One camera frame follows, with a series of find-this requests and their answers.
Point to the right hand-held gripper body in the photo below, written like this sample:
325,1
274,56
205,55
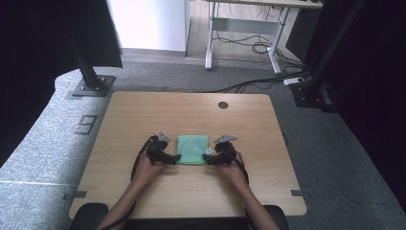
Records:
226,150

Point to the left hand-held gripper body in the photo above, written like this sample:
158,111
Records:
156,148

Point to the green cloth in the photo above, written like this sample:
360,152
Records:
191,149

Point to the person's left hand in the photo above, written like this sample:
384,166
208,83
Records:
146,172

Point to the person's right hand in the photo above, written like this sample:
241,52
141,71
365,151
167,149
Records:
236,175

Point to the grey floor outlet cover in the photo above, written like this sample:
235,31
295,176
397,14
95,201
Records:
85,124

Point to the black metal stand with base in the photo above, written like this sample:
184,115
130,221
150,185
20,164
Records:
311,86
92,83

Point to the grey tape strip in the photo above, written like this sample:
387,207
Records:
75,194

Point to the white power strip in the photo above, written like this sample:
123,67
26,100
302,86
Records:
294,81

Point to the white-legged desk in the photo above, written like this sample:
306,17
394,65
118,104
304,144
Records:
242,26

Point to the white cabinet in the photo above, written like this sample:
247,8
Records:
150,22

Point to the black computer case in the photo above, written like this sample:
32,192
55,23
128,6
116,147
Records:
301,35

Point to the black curtain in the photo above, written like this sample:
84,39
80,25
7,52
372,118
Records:
32,48
376,96

